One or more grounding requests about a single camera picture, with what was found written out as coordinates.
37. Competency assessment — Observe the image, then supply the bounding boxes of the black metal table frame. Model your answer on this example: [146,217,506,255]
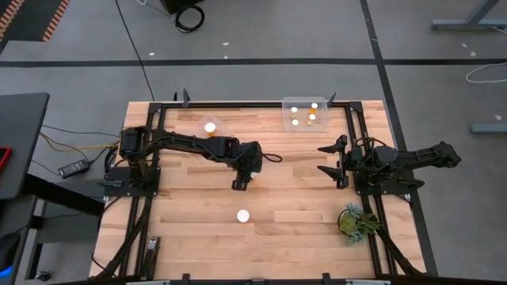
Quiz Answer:
[94,89,425,285]

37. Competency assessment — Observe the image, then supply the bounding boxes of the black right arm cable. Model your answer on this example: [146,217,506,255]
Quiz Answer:
[354,136,383,151]

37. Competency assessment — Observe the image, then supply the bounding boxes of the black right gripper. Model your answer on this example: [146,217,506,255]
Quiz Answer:
[317,135,364,189]

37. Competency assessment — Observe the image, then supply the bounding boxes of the coiled black cable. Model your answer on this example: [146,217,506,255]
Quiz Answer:
[173,3,206,33]

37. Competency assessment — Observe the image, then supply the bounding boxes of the yellow cable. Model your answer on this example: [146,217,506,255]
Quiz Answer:
[39,132,120,154]

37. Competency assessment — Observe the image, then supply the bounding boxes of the clear plastic bin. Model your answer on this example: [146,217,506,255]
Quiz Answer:
[177,113,235,167]
[280,96,330,133]

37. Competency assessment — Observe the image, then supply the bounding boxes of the black power adapter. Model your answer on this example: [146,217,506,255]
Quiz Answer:
[58,158,90,179]

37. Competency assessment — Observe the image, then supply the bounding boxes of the long black floor cable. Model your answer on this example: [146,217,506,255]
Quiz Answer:
[114,0,155,102]

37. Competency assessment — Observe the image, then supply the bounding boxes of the red flat device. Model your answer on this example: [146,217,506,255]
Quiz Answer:
[0,146,12,173]

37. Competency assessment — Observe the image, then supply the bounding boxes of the white floor cable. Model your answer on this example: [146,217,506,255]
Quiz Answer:
[465,61,507,84]

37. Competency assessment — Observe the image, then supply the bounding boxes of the thin black cable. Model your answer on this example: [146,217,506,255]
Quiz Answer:
[41,125,120,138]

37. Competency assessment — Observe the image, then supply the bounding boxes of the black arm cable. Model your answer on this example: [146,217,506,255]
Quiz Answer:
[354,136,383,151]
[259,152,284,164]

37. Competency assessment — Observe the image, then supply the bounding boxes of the green succulent in black pot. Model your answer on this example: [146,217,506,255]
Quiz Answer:
[337,202,383,247]

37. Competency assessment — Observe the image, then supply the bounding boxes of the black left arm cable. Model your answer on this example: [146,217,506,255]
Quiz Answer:
[259,152,284,164]

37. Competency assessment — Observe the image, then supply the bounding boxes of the black mat with striped edge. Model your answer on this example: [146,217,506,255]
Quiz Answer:
[0,0,71,43]

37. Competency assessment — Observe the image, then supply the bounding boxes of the dark grey desk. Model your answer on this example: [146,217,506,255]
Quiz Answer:
[0,93,51,201]

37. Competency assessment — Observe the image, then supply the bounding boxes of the grey metal floor foot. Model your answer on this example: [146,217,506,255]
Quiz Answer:
[470,123,507,134]
[431,0,507,32]

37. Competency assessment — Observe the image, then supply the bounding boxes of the black box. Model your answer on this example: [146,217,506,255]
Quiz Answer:
[160,0,199,15]

